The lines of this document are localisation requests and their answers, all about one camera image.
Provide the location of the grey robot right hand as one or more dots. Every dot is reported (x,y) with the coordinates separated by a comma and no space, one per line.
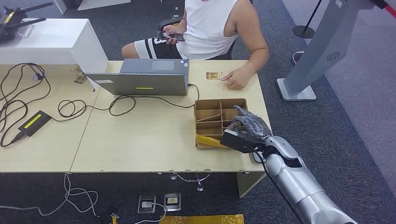
(255,125)

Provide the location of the person's left hand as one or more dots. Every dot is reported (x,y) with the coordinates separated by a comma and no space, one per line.
(239,79)

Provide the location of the person's right hand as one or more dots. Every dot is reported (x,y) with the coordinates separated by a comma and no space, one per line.
(174,28)

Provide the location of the black smartphone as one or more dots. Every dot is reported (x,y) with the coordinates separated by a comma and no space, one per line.
(173,36)

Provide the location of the ID card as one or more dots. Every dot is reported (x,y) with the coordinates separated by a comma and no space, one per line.
(214,75)

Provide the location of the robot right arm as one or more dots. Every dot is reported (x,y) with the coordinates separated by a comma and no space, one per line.
(294,182)

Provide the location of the person's left forearm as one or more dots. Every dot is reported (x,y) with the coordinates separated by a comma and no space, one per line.
(259,60)

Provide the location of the white card reader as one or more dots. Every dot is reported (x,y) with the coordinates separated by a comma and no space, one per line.
(254,158)

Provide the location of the person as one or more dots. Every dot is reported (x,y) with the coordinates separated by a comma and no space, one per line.
(210,28)

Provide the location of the cardboard organizer box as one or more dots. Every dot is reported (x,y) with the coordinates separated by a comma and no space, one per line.
(207,105)

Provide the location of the beige desk leg panel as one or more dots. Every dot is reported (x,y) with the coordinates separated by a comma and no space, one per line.
(247,182)

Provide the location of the grey laptop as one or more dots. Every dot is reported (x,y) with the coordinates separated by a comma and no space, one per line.
(142,82)

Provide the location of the white furniture base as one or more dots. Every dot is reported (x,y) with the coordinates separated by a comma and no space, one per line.
(96,3)

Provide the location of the chrome desk foot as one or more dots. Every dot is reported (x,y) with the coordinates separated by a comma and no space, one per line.
(200,187)

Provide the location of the silver kiosk stand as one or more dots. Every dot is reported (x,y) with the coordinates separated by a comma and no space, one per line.
(321,46)

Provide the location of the torn brown sticker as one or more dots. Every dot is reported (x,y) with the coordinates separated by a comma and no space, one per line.
(79,79)

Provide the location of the yellow floor tape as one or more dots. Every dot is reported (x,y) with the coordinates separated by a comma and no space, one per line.
(201,219)

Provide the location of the floor socket with yellow label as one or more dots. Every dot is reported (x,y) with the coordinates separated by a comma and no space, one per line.
(172,202)

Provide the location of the white cabinet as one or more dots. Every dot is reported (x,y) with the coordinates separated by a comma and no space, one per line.
(46,40)

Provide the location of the floor socket with white plug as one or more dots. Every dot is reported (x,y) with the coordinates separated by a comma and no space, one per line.
(147,204)

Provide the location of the clear acrylic stand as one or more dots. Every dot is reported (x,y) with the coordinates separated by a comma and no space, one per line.
(24,31)

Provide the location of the red barrier belt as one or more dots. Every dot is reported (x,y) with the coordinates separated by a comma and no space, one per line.
(390,10)

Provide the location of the black power adapter yellow label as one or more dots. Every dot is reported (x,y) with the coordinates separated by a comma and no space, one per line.
(34,123)

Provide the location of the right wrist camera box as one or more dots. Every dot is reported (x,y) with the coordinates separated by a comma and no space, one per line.
(236,142)

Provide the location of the black stanchion post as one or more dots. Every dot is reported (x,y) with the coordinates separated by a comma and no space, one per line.
(303,32)

